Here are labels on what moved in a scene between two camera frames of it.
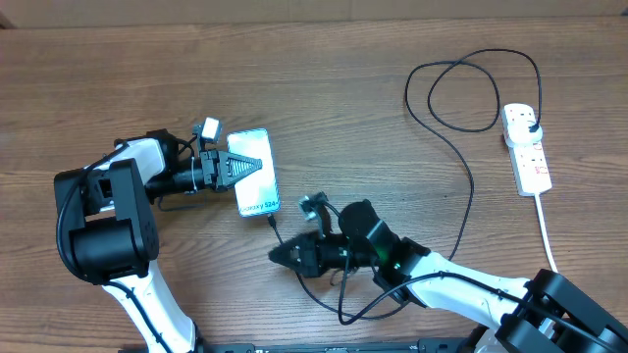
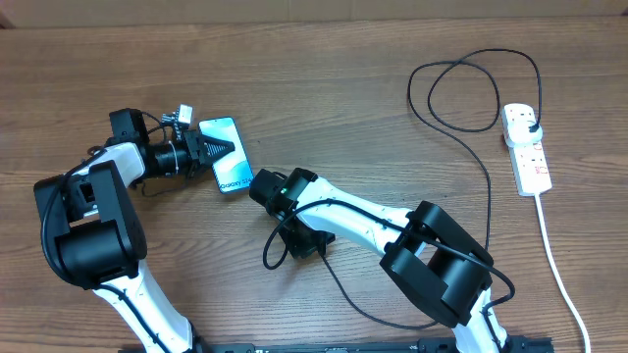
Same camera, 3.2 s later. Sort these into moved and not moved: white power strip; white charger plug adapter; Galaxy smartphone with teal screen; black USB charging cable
Moved: Galaxy smartphone with teal screen; black USB charging cable
Not moved: white charger plug adapter; white power strip
